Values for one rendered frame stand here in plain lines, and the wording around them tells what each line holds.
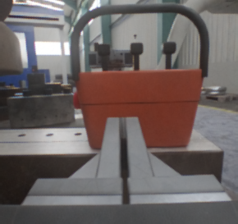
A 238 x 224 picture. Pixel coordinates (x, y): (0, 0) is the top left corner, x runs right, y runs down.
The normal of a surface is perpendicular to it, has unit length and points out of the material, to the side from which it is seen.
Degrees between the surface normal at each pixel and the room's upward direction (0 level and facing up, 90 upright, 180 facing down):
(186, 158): 90
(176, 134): 97
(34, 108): 90
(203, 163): 90
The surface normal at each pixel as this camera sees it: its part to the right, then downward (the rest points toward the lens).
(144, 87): 0.00, 0.29
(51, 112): 0.37, 0.15
